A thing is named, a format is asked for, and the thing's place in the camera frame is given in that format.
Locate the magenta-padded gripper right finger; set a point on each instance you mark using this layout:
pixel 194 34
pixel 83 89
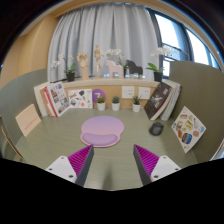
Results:
pixel 163 166

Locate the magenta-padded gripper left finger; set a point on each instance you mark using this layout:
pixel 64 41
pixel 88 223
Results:
pixel 63 166

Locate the black computer mouse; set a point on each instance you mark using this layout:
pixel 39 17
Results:
pixel 156 129

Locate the pink purple mouse pad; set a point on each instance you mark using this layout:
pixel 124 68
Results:
pixel 101 128

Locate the white card with colourful stickers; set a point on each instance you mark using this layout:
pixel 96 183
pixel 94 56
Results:
pixel 188 130

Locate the beige card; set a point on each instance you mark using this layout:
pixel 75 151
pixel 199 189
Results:
pixel 28 120

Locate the cream book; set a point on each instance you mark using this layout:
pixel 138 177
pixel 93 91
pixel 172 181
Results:
pixel 170 103

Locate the spiky succulent white pot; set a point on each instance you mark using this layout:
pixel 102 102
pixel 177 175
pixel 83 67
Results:
pixel 136 107

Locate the black book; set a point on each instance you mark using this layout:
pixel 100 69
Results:
pixel 157 100

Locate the red-edged photo magazine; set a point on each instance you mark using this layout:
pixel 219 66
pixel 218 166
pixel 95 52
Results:
pixel 58 98

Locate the white book with printed spine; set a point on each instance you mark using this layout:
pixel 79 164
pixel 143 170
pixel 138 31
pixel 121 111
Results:
pixel 176 98

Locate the white card with small pictures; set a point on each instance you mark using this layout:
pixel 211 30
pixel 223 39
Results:
pixel 80 98

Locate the light green succulent white pot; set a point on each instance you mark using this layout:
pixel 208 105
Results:
pixel 101 106

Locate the dark green succulent white pot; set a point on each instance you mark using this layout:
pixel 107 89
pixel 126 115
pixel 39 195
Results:
pixel 115 106

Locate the purple round disc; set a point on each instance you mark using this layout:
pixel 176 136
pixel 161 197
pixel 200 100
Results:
pixel 98 94

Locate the olive desk partition panel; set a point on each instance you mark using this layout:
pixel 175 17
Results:
pixel 200 86
pixel 16 93

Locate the tall white orchid black pot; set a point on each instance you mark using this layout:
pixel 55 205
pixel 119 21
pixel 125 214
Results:
pixel 158 76

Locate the small white orchid black pot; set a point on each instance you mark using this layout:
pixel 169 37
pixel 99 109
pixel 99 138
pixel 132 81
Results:
pixel 70 76

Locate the light wooden desk shelf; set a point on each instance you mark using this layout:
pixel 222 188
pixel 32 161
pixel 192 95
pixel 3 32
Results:
pixel 110 82

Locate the dark grey horse figure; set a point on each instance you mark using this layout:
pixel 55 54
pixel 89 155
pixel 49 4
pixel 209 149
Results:
pixel 133 68

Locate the wooden hand model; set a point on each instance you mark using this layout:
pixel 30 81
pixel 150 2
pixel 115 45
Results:
pixel 83 63

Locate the pink horse figure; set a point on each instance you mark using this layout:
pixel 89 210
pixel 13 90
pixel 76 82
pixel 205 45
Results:
pixel 115 68

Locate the wooden artist mannequin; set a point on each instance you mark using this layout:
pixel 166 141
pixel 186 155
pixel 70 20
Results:
pixel 97 55

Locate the dark-framed window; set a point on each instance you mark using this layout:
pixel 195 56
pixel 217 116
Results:
pixel 173 36

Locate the light grey curtain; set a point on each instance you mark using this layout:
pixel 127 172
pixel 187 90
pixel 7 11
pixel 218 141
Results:
pixel 100 30

